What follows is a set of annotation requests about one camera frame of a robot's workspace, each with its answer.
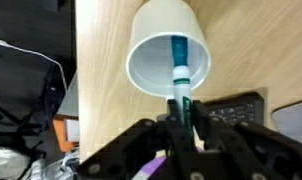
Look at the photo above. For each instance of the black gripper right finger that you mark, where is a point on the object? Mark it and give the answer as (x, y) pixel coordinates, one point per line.
(244, 146)

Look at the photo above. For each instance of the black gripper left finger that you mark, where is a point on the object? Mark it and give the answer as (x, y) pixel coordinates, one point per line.
(151, 146)

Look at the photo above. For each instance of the green and white marker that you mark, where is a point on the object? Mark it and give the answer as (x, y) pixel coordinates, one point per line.
(181, 76)

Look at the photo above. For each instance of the white cup with cork base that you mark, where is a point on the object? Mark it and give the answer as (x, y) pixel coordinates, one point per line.
(164, 30)

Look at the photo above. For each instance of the purple mat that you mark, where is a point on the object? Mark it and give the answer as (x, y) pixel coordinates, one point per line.
(152, 168)

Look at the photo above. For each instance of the black keyboard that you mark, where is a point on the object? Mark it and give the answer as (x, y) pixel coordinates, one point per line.
(236, 110)

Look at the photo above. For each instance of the silver monitor stand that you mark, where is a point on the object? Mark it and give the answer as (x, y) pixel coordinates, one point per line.
(292, 120)

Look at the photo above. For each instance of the white cabinet with orange cushion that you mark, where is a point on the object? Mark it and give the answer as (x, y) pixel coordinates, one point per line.
(68, 123)

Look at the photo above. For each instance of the white puffer jacket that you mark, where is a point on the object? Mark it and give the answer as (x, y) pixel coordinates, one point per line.
(9, 165)

